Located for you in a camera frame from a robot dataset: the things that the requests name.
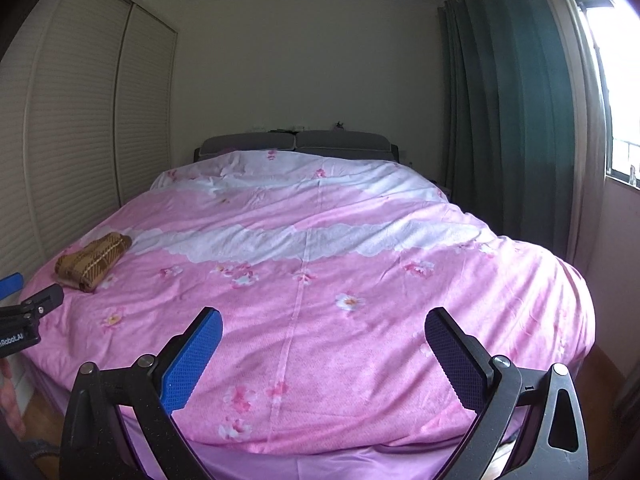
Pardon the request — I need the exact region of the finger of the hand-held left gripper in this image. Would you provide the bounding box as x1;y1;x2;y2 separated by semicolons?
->
0;272;24;306
20;284;64;317

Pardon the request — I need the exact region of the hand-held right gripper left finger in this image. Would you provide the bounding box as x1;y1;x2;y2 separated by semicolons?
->
60;306;224;480

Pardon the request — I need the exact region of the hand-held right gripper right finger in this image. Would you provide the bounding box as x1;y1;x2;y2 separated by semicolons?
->
424;307;590;480

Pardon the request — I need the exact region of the brown beige knit sock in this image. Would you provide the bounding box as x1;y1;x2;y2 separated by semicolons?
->
54;232;134;293

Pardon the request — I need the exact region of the person's left forearm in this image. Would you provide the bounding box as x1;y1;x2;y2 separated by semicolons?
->
0;360;27;442

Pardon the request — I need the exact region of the grey slipper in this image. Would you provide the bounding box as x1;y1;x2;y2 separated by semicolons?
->
29;437;62;462

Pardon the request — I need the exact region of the pink floral duvet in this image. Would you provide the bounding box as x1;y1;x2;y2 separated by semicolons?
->
20;149;597;457

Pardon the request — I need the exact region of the purple bed sheet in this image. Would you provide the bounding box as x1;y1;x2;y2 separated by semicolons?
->
27;345;596;480

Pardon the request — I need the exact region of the cream louvered wardrobe door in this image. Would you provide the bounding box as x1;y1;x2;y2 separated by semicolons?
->
114;2;179;211
0;0;135;281

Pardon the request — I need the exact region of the grey headboard cushion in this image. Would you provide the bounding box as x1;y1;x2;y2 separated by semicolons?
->
295;130;399;162
199;132;297;160

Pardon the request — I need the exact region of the teal curtain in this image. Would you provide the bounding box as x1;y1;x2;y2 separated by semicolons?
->
437;0;608;267

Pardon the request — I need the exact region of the window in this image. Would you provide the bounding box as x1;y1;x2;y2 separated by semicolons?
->
570;0;640;186

